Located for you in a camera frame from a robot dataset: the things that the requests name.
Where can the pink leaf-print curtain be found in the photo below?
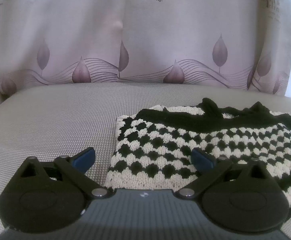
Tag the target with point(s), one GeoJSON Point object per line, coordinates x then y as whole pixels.
{"type": "Point", "coordinates": [237, 44]}

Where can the beige woven mattress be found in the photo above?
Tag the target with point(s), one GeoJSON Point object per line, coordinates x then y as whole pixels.
{"type": "Point", "coordinates": [49, 121]}

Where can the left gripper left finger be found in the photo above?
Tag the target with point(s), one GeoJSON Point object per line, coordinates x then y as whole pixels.
{"type": "Point", "coordinates": [46, 196]}

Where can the black white knitted garment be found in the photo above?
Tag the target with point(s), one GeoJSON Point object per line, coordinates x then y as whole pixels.
{"type": "Point", "coordinates": [153, 147]}

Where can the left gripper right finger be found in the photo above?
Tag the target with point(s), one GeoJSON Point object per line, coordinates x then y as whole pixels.
{"type": "Point", "coordinates": [242, 198]}

